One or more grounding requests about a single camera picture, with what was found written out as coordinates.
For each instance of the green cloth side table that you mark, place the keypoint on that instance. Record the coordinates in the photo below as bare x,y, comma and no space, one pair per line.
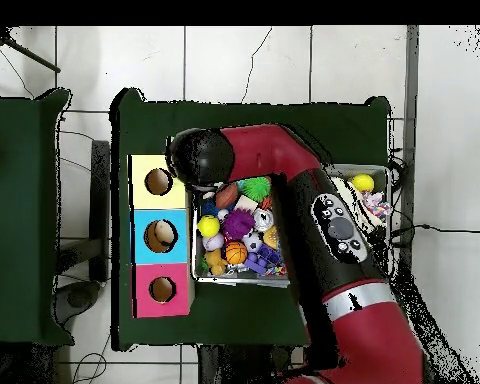
20,232

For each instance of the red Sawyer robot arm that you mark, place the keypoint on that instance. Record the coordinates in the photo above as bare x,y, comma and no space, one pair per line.
264,148

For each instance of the white ball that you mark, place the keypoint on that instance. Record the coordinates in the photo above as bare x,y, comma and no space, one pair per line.
165,233

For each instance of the yellow smiley face ball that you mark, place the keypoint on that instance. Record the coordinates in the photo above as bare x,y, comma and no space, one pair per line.
208,226

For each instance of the purple spiky ball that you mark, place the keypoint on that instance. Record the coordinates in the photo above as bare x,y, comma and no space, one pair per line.
238,224

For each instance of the orange toy basketball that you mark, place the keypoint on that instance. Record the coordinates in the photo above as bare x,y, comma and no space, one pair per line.
235,253

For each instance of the wooden box with three holes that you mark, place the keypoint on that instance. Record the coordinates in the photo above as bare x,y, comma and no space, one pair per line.
156,212

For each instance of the green spiky ball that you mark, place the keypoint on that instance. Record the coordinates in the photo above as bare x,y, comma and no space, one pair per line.
257,189

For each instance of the plain yellow ball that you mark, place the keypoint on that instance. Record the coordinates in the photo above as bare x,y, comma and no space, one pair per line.
362,182

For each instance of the brown toy football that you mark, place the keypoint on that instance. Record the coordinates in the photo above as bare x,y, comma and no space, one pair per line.
226,195

